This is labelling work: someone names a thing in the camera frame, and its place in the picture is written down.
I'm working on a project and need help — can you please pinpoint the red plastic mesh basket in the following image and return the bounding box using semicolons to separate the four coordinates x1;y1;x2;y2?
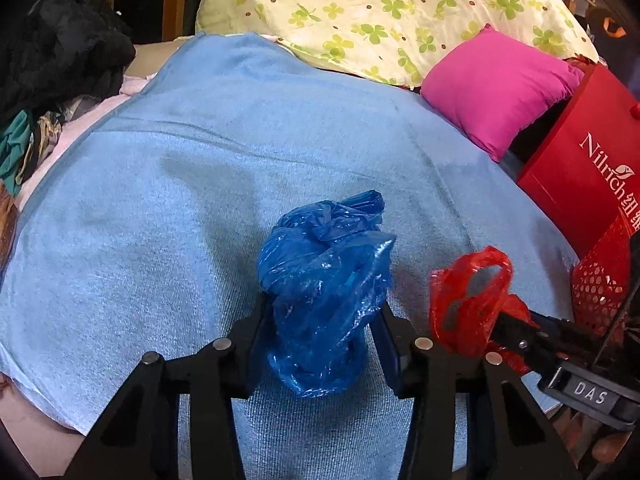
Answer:
570;216;632;337

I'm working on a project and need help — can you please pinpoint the light blue blanket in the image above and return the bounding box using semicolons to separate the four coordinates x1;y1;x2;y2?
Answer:
1;34;577;479

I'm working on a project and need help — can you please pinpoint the red plastic bag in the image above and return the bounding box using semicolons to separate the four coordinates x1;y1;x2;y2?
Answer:
428;246;534;376

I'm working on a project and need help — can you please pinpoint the clover-print yellow quilt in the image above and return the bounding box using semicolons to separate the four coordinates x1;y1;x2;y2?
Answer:
195;0;599;88

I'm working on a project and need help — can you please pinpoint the magenta pillow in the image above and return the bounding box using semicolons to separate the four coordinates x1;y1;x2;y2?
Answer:
420;25;585;162

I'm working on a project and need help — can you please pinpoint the striped colourful cloth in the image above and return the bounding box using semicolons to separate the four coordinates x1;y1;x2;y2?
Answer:
0;183;20;270

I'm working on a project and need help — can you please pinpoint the blue plastic bag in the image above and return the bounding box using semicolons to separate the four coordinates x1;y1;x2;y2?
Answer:
257;190;396;398

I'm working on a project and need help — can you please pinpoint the pile of black clothes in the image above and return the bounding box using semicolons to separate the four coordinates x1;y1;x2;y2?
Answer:
1;0;136;126

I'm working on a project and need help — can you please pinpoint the red Nilrich paper bag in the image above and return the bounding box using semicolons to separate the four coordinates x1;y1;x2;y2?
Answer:
518;64;639;257

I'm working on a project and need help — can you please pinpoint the teal garment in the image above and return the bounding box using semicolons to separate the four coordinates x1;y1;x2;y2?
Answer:
0;110;34;196

